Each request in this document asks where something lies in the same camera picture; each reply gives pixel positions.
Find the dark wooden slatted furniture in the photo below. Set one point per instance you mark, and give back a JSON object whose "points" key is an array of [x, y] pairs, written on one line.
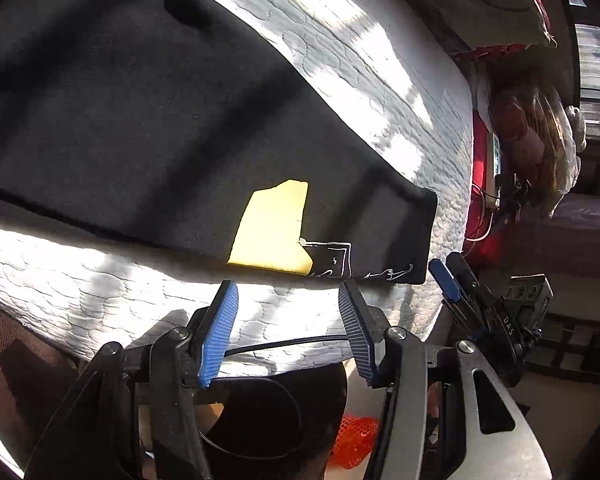
{"points": [[580, 345]]}

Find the beige floral pillow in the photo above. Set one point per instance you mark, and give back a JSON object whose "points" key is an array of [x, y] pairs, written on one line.
{"points": [[470, 0]]}

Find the white quilted bed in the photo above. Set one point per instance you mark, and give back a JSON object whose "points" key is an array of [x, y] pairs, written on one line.
{"points": [[355, 60]]}

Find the window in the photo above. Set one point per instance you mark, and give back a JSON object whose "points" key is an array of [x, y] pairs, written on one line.
{"points": [[597, 60]]}

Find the orange mesh bag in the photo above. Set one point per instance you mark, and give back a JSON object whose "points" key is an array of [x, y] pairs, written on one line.
{"points": [[355, 440]]}

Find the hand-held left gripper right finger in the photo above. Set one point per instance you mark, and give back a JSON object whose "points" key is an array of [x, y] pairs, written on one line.
{"points": [[357, 330]]}

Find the person's brown trouser leg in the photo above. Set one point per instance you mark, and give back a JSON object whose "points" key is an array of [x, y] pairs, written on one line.
{"points": [[270, 420]]}

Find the black pants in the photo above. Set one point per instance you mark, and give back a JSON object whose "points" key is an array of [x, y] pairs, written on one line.
{"points": [[130, 110]]}

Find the red cloth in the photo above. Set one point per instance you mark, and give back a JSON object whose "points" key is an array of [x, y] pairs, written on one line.
{"points": [[480, 150]]}

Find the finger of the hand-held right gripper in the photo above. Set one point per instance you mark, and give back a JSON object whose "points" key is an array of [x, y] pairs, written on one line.
{"points": [[462, 272], [442, 277]]}

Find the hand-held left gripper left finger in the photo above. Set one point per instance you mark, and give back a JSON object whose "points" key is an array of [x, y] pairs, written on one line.
{"points": [[220, 330]]}

